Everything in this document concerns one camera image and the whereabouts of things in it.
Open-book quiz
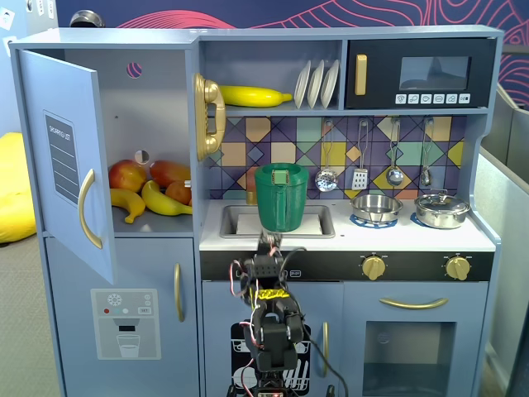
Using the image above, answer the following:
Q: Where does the black cable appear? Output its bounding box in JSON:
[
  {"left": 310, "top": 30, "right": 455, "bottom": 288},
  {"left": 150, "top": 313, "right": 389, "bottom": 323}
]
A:
[{"left": 282, "top": 246, "right": 350, "bottom": 397}]

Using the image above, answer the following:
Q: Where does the grey partition panel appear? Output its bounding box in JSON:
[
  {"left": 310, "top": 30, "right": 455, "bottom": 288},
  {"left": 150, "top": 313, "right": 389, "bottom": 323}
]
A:
[{"left": 474, "top": 81, "right": 529, "bottom": 397}]

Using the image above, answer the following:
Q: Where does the yellow beanbag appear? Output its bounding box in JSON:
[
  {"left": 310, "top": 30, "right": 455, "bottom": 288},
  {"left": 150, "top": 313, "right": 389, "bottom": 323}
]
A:
[{"left": 0, "top": 131, "right": 39, "bottom": 246}]

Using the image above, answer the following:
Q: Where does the black microwave door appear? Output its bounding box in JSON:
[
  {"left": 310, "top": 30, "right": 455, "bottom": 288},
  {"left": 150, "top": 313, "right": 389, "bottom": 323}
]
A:
[{"left": 345, "top": 37, "right": 497, "bottom": 110}]

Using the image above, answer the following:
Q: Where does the steel toy skimmer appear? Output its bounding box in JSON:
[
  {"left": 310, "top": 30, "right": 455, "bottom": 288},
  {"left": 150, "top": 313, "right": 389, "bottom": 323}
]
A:
[{"left": 315, "top": 118, "right": 340, "bottom": 194}]

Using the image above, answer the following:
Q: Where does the gold oven door handle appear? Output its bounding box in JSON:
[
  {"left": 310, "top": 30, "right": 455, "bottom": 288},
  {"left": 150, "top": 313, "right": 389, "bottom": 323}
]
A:
[{"left": 378, "top": 296, "right": 450, "bottom": 311}]

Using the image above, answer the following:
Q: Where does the open steel toy pot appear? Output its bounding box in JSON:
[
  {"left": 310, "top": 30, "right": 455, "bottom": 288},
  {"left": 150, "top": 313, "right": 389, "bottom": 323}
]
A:
[{"left": 349, "top": 193, "right": 404, "bottom": 225}]

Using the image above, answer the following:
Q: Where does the white toy plate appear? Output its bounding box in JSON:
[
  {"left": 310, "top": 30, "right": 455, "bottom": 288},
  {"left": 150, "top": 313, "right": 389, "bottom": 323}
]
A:
[
  {"left": 320, "top": 59, "right": 341, "bottom": 110},
  {"left": 307, "top": 60, "right": 326, "bottom": 110},
  {"left": 293, "top": 60, "right": 312, "bottom": 110}
]

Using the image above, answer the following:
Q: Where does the steel toy pot with lid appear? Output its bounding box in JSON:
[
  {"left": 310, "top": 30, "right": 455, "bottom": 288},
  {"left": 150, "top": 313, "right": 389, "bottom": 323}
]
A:
[{"left": 413, "top": 189, "right": 472, "bottom": 230}]

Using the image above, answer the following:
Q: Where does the gold stove knob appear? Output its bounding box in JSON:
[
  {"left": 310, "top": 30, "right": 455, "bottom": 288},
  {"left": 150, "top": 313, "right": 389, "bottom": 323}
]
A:
[
  {"left": 361, "top": 255, "right": 388, "bottom": 283},
  {"left": 445, "top": 255, "right": 472, "bottom": 283}
]

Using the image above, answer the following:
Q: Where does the blue toy kitchen body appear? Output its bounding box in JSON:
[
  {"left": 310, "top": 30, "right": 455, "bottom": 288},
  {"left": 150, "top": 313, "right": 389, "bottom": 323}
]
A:
[{"left": 7, "top": 25, "right": 506, "bottom": 397}]

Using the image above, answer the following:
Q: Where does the steel toy spoon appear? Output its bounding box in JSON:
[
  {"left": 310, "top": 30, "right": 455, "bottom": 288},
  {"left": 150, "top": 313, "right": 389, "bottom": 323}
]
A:
[{"left": 419, "top": 117, "right": 435, "bottom": 188}]

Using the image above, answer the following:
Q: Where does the gold curved fridge door handle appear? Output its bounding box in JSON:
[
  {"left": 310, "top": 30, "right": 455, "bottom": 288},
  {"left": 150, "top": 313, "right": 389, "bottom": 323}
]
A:
[{"left": 78, "top": 168, "right": 103, "bottom": 251}]

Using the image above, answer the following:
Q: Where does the steel toy ladle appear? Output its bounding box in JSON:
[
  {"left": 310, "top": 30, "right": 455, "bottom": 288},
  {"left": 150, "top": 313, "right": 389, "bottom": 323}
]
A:
[{"left": 385, "top": 117, "right": 405, "bottom": 188}]

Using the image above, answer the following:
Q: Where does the steel toy spatula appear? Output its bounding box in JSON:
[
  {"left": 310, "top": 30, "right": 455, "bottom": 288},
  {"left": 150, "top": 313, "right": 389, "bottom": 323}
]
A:
[{"left": 351, "top": 118, "right": 369, "bottom": 192}]

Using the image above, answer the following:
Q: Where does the blue door with shopping list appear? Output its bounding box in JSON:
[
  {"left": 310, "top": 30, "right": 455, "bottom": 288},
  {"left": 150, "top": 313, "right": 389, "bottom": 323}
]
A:
[{"left": 17, "top": 48, "right": 119, "bottom": 286}]

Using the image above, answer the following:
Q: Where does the gold toy telephone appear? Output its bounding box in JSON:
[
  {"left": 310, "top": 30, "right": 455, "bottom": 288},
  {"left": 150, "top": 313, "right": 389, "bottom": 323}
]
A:
[{"left": 193, "top": 73, "right": 227, "bottom": 163}]

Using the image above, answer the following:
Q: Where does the green plastic mug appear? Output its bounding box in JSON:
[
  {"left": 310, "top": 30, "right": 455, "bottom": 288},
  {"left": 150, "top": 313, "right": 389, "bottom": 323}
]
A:
[{"left": 253, "top": 162, "right": 310, "bottom": 233}]

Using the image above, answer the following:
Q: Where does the orange toy fruit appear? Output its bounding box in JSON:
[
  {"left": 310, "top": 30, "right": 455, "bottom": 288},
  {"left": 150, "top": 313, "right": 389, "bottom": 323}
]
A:
[{"left": 164, "top": 180, "right": 193, "bottom": 207}]

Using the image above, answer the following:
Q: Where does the yellow tape band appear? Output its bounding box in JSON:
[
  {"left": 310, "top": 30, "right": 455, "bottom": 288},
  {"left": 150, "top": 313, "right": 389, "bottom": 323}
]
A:
[{"left": 255, "top": 289, "right": 291, "bottom": 303}]

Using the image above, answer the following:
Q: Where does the red white wire bundle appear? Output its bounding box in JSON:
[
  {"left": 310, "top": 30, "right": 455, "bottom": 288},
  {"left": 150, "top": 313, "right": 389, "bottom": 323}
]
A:
[{"left": 228, "top": 256, "right": 261, "bottom": 309}]

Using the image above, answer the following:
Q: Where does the blue dishwasher door with sticker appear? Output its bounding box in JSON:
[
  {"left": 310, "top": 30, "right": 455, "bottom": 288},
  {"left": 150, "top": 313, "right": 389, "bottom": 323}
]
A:
[{"left": 201, "top": 280, "right": 345, "bottom": 397}]

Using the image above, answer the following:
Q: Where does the gold microwave door handle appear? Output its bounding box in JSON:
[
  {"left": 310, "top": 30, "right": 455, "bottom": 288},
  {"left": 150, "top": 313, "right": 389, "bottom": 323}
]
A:
[{"left": 355, "top": 53, "right": 369, "bottom": 97}]

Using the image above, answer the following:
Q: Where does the blue door with ice dispenser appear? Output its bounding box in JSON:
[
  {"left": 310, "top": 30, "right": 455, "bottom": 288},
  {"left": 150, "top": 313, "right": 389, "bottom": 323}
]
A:
[{"left": 43, "top": 236, "right": 196, "bottom": 397}]

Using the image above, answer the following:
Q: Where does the yellow toy banana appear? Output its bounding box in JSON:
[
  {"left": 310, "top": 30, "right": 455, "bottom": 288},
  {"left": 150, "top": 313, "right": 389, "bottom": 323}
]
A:
[
  {"left": 141, "top": 179, "right": 194, "bottom": 218},
  {"left": 217, "top": 84, "right": 293, "bottom": 109},
  {"left": 108, "top": 188, "right": 147, "bottom": 225}
]

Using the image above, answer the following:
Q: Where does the grey toy sink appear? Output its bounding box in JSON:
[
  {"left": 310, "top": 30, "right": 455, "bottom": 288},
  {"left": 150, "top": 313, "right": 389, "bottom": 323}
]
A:
[{"left": 218, "top": 203, "right": 336, "bottom": 241}]

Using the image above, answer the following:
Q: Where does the gold straight fridge door handle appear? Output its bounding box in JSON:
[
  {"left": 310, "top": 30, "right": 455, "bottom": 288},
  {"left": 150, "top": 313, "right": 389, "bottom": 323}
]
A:
[{"left": 173, "top": 262, "right": 186, "bottom": 323}]

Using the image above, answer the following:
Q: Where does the gold dishwasher door handle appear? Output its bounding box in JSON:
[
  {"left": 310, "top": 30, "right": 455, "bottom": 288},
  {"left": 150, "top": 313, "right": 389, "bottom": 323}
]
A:
[{"left": 321, "top": 320, "right": 331, "bottom": 378}]

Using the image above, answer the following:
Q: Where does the blue oven door with window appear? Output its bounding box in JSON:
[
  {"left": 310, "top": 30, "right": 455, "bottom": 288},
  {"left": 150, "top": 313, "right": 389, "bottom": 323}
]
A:
[{"left": 341, "top": 281, "right": 492, "bottom": 397}]

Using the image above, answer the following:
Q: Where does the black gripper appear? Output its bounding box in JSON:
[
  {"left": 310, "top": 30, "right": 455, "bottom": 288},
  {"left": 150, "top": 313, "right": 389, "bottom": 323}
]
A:
[{"left": 257, "top": 231, "right": 287, "bottom": 256}]

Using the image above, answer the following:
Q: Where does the red yellow toy mango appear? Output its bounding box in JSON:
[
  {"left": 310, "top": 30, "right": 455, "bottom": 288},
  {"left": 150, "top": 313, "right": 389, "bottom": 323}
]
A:
[
  {"left": 107, "top": 160, "right": 148, "bottom": 194},
  {"left": 149, "top": 160, "right": 193, "bottom": 189}
]

